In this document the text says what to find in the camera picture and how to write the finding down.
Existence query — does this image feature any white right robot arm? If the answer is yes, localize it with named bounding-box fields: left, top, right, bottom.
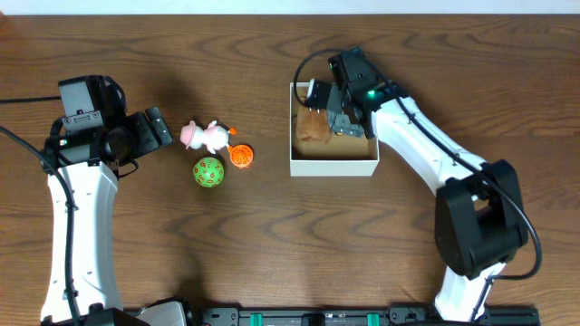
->
left=308, top=82, right=537, bottom=322

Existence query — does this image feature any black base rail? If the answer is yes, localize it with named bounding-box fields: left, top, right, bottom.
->
left=126, top=303, right=541, bottom=326

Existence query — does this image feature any white cardboard box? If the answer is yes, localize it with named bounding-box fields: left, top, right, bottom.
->
left=289, top=83, right=380, bottom=177

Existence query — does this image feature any green numbered dice ball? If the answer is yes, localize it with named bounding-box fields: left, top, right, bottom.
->
left=193, top=157, right=225, bottom=187

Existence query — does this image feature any brown plush toy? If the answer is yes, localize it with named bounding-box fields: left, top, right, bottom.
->
left=295, top=105, right=332, bottom=145

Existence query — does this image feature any pink white duck toy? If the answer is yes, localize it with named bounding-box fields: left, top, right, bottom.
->
left=179, top=120, right=237, bottom=154

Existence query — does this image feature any orange lattice ball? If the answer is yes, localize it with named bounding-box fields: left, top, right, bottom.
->
left=227, top=144, right=254, bottom=168

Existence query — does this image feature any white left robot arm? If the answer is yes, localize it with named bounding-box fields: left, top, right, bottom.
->
left=40, top=107, right=173, bottom=325

